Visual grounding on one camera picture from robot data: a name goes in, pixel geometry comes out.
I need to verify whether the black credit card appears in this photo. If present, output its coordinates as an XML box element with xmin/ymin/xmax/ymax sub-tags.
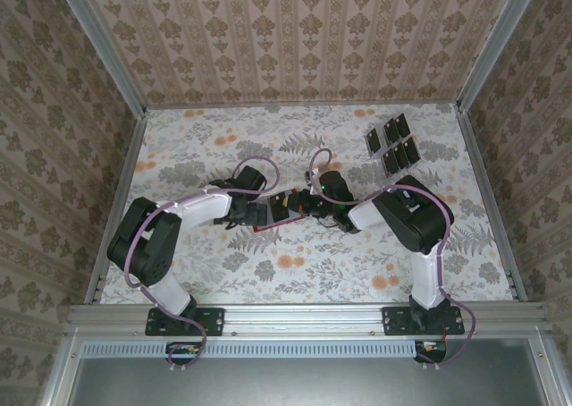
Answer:
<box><xmin>365</xmin><ymin>127</ymin><xmax>384</xmax><ymax>155</ymax></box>
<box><xmin>269</xmin><ymin>190</ymin><xmax>292</xmax><ymax>214</ymax></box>
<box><xmin>391</xmin><ymin>143</ymin><xmax>410</xmax><ymax>170</ymax></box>
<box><xmin>382</xmin><ymin>148</ymin><xmax>400</xmax><ymax>177</ymax></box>
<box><xmin>382</xmin><ymin>118</ymin><xmax>401</xmax><ymax>144</ymax></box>
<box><xmin>393</xmin><ymin>112</ymin><xmax>413</xmax><ymax>139</ymax></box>
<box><xmin>400</xmin><ymin>136</ymin><xmax>422</xmax><ymax>165</ymax></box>

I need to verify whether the red card holder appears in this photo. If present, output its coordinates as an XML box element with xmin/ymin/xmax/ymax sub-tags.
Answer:
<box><xmin>253</xmin><ymin>193</ymin><xmax>308</xmax><ymax>234</ymax></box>

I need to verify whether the floral table covering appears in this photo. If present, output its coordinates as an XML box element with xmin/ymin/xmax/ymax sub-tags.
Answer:
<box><xmin>100</xmin><ymin>104</ymin><xmax>515</xmax><ymax>307</ymax></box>

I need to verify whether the group of black cartridges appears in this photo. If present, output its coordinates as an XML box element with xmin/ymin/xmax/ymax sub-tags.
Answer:
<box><xmin>364</xmin><ymin>113</ymin><xmax>424</xmax><ymax>179</ymax></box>

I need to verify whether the grey metal sheet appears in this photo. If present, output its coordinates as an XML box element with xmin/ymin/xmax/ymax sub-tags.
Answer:
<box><xmin>71</xmin><ymin>356</ymin><xmax>553</xmax><ymax>406</ymax></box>

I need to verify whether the thin aluminium edge rail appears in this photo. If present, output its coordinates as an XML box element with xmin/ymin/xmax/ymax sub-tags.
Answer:
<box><xmin>145</xmin><ymin>101</ymin><xmax>461</xmax><ymax>111</ymax></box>

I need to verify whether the wide aluminium mounting rail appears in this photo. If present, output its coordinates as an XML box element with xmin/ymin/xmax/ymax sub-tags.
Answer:
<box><xmin>65</xmin><ymin>301</ymin><xmax>550</xmax><ymax>341</ymax></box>

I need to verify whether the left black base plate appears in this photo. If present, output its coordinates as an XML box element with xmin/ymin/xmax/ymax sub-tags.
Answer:
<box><xmin>145</xmin><ymin>306</ymin><xmax>224</xmax><ymax>336</ymax></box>

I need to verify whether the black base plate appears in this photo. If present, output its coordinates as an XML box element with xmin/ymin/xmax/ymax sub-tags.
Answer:
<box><xmin>145</xmin><ymin>306</ymin><xmax>224</xmax><ymax>336</ymax></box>
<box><xmin>383</xmin><ymin>306</ymin><xmax>466</xmax><ymax>336</ymax></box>

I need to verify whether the aluminium side rail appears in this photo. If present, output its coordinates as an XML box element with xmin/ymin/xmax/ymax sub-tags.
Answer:
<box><xmin>455</xmin><ymin>106</ymin><xmax>528</xmax><ymax>302</ymax></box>
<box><xmin>84</xmin><ymin>108</ymin><xmax>149</xmax><ymax>307</ymax></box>

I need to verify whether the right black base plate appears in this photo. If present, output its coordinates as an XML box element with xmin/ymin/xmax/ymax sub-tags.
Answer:
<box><xmin>383</xmin><ymin>306</ymin><xmax>466</xmax><ymax>336</ymax></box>

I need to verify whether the slotted grey cable duct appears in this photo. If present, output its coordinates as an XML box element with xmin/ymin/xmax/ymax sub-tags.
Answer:
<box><xmin>81</xmin><ymin>339</ymin><xmax>419</xmax><ymax>359</ymax></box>

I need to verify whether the black cable connector mount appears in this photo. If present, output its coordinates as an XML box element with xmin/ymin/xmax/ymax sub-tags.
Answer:
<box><xmin>165</xmin><ymin>341</ymin><xmax>202</xmax><ymax>366</ymax></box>
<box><xmin>414</xmin><ymin>339</ymin><xmax>448</xmax><ymax>365</ymax></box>

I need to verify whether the aluminium corner post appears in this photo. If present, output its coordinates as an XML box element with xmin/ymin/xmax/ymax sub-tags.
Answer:
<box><xmin>455</xmin><ymin>0</ymin><xmax>544</xmax><ymax>112</ymax></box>
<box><xmin>52</xmin><ymin>0</ymin><xmax>149</xmax><ymax>114</ymax></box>

